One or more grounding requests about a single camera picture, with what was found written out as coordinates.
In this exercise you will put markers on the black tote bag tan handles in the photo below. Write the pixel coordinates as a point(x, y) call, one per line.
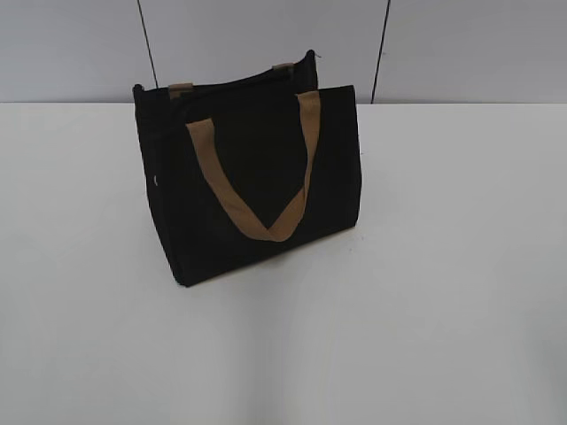
point(242, 171)

